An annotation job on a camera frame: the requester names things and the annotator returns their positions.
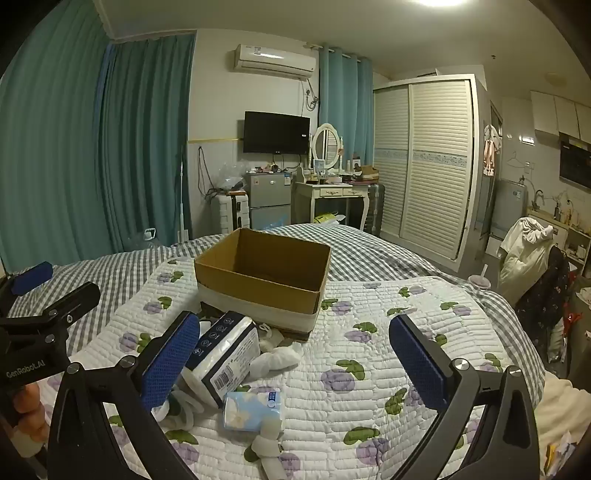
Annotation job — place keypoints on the small light blue tissue pack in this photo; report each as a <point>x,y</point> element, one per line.
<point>251,408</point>

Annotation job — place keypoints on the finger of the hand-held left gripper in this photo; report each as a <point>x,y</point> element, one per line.
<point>32,277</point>
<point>69,302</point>

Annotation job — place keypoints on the black wall television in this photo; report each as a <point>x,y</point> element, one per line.
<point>276,133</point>

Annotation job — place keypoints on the white air conditioner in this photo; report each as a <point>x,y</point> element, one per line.
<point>274,60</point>

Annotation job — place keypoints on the white jacket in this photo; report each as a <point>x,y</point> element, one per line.
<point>521,258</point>

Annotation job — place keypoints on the light blue curtain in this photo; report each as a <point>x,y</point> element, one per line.
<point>344,101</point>

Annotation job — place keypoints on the white tissue pack dark label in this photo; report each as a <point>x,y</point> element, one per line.
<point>231,355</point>

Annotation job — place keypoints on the white quilted blanket purple print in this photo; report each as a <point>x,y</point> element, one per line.
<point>346,332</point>

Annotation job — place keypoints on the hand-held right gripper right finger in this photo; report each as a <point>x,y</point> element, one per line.
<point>420,364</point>

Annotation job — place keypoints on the small grey fridge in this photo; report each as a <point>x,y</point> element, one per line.
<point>268,194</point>

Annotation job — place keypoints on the grey suitcase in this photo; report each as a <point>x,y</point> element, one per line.
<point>375,207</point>

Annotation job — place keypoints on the plastic cup with straw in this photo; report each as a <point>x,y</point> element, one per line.
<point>479,280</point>

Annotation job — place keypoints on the white pole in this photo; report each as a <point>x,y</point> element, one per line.
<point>183,194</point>

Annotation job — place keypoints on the wide teal curtain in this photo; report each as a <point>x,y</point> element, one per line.
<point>46,138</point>

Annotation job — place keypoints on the white oval mirror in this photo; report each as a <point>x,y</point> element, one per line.
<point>327,145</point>

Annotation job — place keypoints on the ceiling lamp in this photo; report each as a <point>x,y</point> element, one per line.
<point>445,2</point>

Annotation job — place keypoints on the white suitcase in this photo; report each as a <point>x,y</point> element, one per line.
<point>228,212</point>

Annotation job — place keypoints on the white cloth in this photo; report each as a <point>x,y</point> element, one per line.
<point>267,447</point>
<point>277,360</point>
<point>184,408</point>

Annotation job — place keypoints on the grey washing machine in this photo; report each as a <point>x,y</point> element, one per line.
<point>510,207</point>

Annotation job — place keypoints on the pink hanging clothes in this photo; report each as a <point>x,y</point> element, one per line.
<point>490,152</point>

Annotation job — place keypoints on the white wall cabinets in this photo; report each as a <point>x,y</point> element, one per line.
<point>554,113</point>

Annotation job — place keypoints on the small brown box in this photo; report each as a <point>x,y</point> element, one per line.
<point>369,171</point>

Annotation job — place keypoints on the yellow bag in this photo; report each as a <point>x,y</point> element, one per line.
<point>328,218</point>

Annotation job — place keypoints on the grey checkered bed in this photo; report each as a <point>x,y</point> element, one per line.
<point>369,258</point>

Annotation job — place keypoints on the cream fleece cloth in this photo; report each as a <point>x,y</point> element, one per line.
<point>563,406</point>

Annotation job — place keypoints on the white vanity table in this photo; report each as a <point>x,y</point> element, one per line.
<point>330,190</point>

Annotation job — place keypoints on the white louvered wardrobe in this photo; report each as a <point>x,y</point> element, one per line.
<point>434,166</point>

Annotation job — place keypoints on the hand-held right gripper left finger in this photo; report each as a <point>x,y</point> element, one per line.
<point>171,364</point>

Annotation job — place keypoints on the kitchen counter with bottles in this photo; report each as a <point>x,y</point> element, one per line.
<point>568,221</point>

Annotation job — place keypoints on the clear plastic bag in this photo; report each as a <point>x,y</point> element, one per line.
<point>231,175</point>

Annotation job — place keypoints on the person's left hand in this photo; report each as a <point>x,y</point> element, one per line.
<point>28,408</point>

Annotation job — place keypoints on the small white sock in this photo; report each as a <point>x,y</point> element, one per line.
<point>269,333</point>

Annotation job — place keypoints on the chair with dark floral cloth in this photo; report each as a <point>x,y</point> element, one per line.
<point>545,300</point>

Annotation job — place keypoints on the cardboard box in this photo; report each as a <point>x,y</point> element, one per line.
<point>258,288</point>

